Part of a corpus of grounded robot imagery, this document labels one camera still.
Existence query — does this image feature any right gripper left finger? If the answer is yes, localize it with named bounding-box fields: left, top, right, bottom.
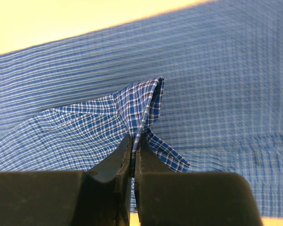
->
left=0, top=135, right=132, bottom=226

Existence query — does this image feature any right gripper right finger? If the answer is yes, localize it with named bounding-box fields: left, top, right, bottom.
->
left=134, top=136, right=262, bottom=226

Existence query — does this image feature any blue plaid long sleeve shirt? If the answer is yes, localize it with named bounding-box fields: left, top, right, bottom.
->
left=0, top=0, right=283, bottom=218

